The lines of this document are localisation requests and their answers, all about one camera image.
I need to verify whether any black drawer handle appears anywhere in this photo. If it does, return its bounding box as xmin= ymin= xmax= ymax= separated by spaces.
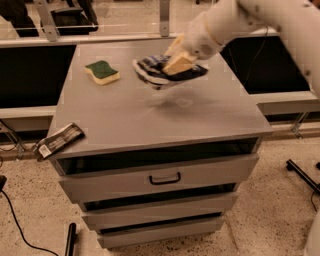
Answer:
xmin=149 ymin=172 xmax=181 ymax=186

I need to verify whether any glass railing with metal posts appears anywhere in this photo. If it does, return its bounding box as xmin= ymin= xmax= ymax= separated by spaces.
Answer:
xmin=0 ymin=0 xmax=213 ymax=47

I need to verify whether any black stand leg right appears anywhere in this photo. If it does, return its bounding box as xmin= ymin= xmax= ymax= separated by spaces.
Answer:
xmin=286 ymin=159 xmax=320 ymax=195

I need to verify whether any black stand leg bottom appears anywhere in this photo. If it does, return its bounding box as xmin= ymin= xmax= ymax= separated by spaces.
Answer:
xmin=65 ymin=223 xmax=77 ymax=256

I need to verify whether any green yellow sponge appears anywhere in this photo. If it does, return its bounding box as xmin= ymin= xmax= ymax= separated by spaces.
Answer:
xmin=85 ymin=60 xmax=120 ymax=85

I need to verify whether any grey drawer cabinet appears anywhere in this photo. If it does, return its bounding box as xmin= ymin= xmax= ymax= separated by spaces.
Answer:
xmin=51 ymin=40 xmax=271 ymax=248

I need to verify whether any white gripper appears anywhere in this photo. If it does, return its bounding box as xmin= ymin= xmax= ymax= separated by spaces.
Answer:
xmin=162 ymin=12 xmax=223 ymax=75

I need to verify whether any black cable behind cabinet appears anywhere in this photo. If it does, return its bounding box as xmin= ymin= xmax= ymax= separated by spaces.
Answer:
xmin=229 ymin=26 xmax=269 ymax=87

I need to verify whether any black floor cable left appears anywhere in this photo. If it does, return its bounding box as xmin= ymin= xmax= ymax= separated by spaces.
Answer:
xmin=0 ymin=175 xmax=59 ymax=256

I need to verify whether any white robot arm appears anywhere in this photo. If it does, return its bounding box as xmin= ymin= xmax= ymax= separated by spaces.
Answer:
xmin=165 ymin=0 xmax=320 ymax=256

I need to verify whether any blue chip bag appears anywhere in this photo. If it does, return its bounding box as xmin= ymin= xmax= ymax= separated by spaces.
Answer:
xmin=132 ymin=55 xmax=208 ymax=90

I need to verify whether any black stand leg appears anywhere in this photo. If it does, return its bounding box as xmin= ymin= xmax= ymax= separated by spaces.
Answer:
xmin=65 ymin=223 xmax=77 ymax=256
xmin=286 ymin=159 xmax=320 ymax=195

